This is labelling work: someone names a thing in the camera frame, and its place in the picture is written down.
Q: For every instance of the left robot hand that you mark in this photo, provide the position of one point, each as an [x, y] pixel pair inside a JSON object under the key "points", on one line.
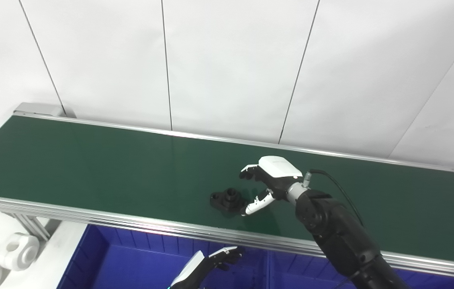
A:
{"points": [[207, 265]]}

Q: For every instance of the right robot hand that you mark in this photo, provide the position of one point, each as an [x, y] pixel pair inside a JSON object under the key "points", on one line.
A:
{"points": [[277, 172]]}

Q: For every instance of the aluminium conveyor support leg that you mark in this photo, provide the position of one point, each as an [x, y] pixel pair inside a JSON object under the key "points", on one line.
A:
{"points": [[34, 226]]}

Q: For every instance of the black machined part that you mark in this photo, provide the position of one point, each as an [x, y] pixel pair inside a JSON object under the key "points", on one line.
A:
{"points": [[227, 199]]}

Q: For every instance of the green conveyor belt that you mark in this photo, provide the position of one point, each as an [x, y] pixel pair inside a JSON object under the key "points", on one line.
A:
{"points": [[130, 168]]}

